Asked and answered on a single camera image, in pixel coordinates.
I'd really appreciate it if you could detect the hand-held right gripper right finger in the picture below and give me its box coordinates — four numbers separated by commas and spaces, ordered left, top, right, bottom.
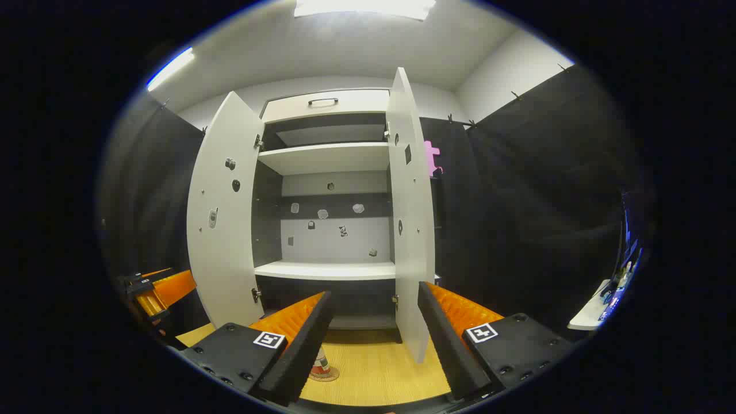
417, 281, 576, 401

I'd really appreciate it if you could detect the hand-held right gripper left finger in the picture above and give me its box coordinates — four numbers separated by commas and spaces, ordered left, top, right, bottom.
180, 290, 334, 407

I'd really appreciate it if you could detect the white cabinet door black handle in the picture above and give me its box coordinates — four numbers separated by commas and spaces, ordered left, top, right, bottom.
385, 67, 436, 365

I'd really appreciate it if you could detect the white cabinet door with hinges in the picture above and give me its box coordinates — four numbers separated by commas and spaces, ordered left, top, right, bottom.
186, 91, 266, 329

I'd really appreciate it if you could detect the white open cabinet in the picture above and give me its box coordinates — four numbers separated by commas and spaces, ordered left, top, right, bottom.
251, 87, 403, 344

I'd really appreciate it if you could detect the white side table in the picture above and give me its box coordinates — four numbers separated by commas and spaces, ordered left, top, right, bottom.
568, 279, 620, 331

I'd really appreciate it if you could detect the black backdrop cloth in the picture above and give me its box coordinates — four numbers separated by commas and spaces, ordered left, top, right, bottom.
98, 63, 640, 346

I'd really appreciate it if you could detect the narrow ceiling light strip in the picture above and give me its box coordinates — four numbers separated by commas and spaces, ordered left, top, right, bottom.
145, 47, 195, 93

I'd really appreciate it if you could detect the dark computer monitor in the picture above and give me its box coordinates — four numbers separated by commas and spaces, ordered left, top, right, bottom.
618, 187, 647, 277

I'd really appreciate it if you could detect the white cabinet drawer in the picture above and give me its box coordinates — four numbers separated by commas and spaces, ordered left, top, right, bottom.
262, 89, 392, 123

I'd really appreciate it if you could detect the wide ceiling light panel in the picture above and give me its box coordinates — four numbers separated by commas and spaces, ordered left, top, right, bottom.
293, 0, 438, 22

